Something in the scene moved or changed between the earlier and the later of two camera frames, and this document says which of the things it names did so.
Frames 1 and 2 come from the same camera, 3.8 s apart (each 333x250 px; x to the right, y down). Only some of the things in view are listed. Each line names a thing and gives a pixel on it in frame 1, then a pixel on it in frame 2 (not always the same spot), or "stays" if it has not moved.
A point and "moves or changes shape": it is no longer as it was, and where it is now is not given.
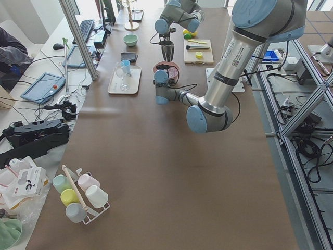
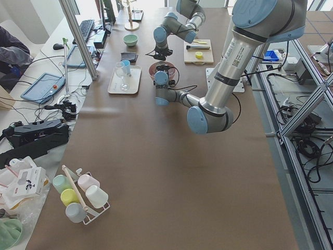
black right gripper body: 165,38 to 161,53
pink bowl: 173,72 moves or changes shape
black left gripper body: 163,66 stays
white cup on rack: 97,197 stays
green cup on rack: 61,183 stays
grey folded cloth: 131,57 stays
